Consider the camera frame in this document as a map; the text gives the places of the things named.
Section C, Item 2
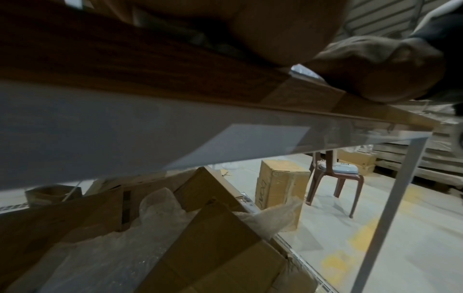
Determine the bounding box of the small cardboard box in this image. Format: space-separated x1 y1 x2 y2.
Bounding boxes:
254 159 312 214
336 148 379 175

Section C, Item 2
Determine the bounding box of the clear plastic wrap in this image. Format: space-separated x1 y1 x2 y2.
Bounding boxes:
36 187 305 293

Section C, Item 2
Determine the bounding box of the stack of grey pallets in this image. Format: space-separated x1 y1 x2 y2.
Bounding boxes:
372 100 463 191

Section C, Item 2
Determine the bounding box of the wooden table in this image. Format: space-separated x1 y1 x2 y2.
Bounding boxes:
0 0 463 293

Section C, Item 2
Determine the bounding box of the person's right hand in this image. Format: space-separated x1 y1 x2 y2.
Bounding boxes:
303 34 446 104

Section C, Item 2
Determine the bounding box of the large open cardboard box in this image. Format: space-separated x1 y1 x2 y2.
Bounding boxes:
0 166 319 293

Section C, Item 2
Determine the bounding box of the brown wooden chair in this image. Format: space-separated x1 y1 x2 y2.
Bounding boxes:
305 150 365 218

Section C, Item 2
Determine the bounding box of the person's left hand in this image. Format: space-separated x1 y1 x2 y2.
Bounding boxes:
94 0 348 67

